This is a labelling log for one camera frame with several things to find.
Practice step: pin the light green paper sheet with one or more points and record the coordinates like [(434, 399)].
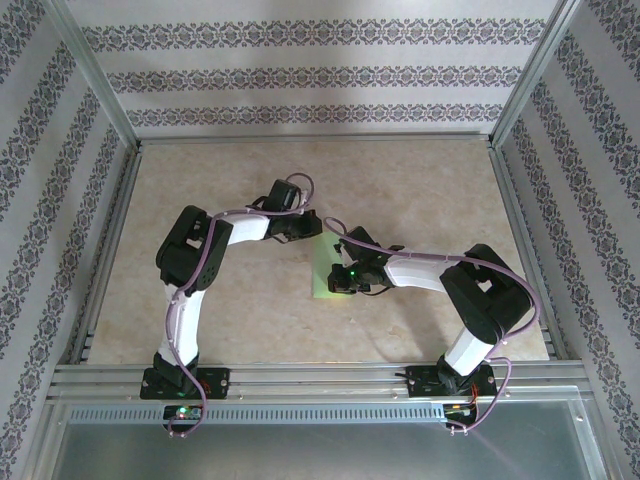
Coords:
[(320, 270)]

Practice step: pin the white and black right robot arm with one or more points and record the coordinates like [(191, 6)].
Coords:
[(415, 275)]

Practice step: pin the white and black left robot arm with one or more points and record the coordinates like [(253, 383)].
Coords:
[(185, 325)]

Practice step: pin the grey sheet metal panel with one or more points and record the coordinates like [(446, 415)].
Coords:
[(320, 455)]

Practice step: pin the circuit board with green light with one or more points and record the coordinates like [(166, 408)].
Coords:
[(184, 412)]

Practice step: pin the aluminium frame cross rail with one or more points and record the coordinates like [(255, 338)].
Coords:
[(315, 137)]

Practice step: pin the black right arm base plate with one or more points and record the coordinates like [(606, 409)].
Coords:
[(420, 382)]

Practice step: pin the aluminium frame side rail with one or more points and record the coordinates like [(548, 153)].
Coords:
[(527, 250), (112, 250)]

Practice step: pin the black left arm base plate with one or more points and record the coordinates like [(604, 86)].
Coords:
[(220, 382)]

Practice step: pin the aluminium frame post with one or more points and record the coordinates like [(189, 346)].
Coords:
[(535, 75), (97, 75)]

